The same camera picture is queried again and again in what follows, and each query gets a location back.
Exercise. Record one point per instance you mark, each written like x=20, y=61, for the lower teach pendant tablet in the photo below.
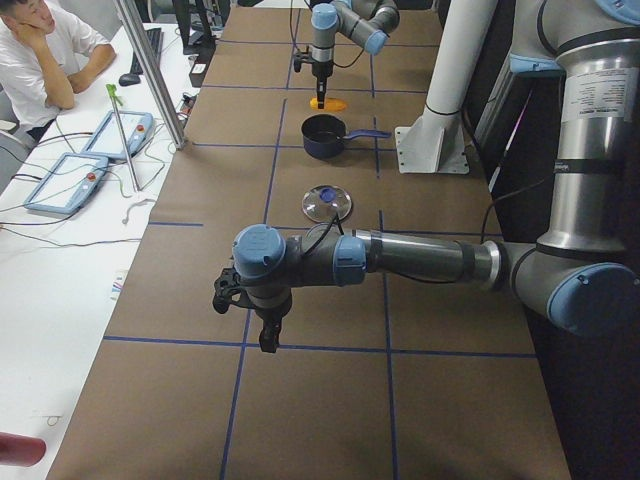
x=68, y=185

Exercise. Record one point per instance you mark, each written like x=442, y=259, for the glass pot lid blue knob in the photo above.
x=323, y=202

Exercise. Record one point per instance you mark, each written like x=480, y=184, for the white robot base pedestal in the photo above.
x=434, y=143

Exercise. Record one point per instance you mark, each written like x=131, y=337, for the black keyboard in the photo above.
x=155, y=38

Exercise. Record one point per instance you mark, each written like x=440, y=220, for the metal rod green tip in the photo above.
x=116, y=103

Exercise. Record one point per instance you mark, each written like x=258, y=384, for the upper teach pendant tablet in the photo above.
x=107, y=139

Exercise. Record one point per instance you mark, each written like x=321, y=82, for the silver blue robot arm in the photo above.
x=570, y=275
x=331, y=257

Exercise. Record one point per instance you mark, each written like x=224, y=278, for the black computer mouse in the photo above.
x=129, y=79

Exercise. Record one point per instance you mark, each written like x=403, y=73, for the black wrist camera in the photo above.
x=301, y=58
x=228, y=291

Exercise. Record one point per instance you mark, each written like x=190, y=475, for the person in white shirt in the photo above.
x=48, y=56

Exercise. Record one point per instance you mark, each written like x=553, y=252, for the aluminium frame post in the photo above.
x=133, y=25

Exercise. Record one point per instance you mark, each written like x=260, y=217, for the dark blue saucepan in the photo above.
x=325, y=135

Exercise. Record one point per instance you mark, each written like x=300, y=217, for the teach pendant tablet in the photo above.
x=68, y=185
x=107, y=139

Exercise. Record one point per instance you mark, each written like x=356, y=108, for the red cylinder object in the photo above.
x=23, y=451

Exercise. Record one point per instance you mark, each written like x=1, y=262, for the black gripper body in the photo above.
x=270, y=314
x=321, y=70

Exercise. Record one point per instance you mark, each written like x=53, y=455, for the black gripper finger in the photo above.
x=267, y=339
x=276, y=333
x=320, y=93

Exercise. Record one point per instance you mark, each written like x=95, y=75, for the yellow corn cob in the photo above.
x=329, y=104

